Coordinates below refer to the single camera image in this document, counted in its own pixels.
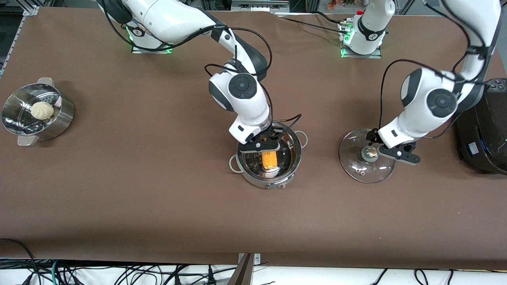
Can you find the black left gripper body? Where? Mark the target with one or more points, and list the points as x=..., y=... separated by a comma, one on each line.
x=371, y=136

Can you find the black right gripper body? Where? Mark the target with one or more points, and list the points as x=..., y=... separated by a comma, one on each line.
x=274, y=133

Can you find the yellow corn cob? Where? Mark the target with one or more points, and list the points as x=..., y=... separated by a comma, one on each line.
x=269, y=160

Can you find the glass lid with knob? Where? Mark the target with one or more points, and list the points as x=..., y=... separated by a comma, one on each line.
x=366, y=168

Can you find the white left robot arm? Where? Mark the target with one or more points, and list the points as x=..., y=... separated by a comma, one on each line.
x=431, y=103

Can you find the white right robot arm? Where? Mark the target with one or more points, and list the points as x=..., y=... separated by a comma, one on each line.
x=241, y=95

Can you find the steel steamer pot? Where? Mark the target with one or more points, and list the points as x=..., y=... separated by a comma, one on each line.
x=55, y=128

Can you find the black rice cooker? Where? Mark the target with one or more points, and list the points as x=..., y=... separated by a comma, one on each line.
x=481, y=134

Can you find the brown table cover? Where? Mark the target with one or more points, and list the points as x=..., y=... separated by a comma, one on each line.
x=198, y=221

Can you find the dark angled bar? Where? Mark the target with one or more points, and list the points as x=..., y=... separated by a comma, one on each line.
x=242, y=275

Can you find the white steamed bun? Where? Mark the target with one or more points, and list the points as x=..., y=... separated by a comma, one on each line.
x=42, y=110

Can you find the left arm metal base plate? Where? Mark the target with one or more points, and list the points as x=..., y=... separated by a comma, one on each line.
x=376, y=56

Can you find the silver table edge bracket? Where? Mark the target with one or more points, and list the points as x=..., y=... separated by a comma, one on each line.
x=257, y=258

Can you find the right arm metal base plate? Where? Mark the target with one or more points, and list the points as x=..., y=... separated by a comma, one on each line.
x=170, y=49

